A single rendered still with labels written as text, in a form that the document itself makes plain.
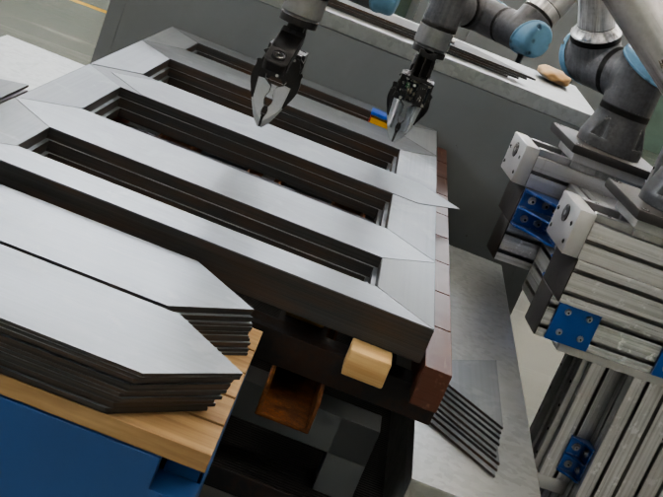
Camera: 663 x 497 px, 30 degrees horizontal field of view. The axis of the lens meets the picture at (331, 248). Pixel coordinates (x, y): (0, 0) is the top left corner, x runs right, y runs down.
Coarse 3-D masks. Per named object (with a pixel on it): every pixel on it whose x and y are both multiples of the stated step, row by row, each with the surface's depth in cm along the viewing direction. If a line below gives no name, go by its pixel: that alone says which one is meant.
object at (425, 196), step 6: (420, 186) 250; (420, 192) 245; (426, 192) 247; (432, 192) 249; (420, 198) 240; (426, 198) 242; (432, 198) 244; (438, 198) 246; (426, 204) 238; (432, 204) 239; (438, 204) 241; (444, 204) 243
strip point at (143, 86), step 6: (120, 78) 241; (126, 78) 243; (132, 78) 245; (138, 78) 247; (132, 84) 240; (138, 84) 242; (144, 84) 244; (150, 84) 246; (156, 84) 248; (138, 90) 238; (144, 90) 239; (150, 90) 241
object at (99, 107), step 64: (192, 128) 235; (320, 128) 278; (64, 192) 169; (192, 192) 193; (320, 192) 236; (384, 192) 236; (192, 256) 170; (320, 256) 193; (320, 320) 171; (384, 320) 170
